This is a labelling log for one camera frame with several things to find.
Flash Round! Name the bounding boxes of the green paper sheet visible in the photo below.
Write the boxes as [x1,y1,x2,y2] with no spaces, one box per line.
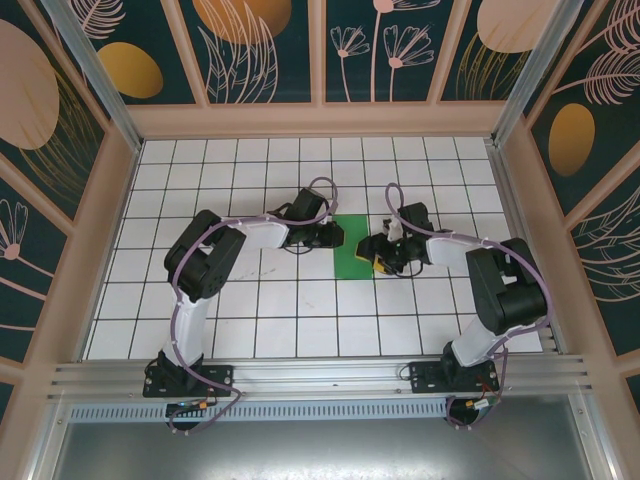
[332,213,374,280]

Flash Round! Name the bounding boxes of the grey metal sheet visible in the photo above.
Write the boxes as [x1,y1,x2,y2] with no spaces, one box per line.
[49,393,596,480]

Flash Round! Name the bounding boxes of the white gridded table mat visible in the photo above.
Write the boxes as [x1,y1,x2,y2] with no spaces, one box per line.
[79,138,546,361]

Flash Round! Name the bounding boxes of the small circuit board with connector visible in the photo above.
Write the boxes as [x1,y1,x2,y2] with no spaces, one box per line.
[462,394,503,417]
[164,398,217,417]

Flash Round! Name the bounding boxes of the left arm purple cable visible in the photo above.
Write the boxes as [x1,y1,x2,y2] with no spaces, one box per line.
[169,177,337,437]

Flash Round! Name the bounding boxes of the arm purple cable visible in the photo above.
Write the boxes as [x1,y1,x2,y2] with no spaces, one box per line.
[169,177,337,437]
[384,182,556,432]

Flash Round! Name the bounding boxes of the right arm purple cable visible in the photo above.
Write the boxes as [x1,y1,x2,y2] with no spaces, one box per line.
[384,182,556,432]

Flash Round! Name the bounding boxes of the aluminium side rail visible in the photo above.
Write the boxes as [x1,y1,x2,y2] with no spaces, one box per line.
[485,141,569,359]

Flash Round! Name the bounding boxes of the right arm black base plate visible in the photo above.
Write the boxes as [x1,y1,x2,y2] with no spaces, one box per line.
[408,359,500,396]

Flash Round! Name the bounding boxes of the aluminium mounting rail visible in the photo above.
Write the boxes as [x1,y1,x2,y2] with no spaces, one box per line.
[47,353,594,402]

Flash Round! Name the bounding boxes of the slotted grey cable duct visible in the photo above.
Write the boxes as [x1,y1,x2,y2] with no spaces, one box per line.
[67,399,450,424]

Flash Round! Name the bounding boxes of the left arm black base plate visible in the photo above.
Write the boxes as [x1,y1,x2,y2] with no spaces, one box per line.
[143,363,236,399]

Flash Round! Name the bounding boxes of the aluminium frame post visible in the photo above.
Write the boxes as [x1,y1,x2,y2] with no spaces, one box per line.
[38,0,145,152]
[491,0,587,149]

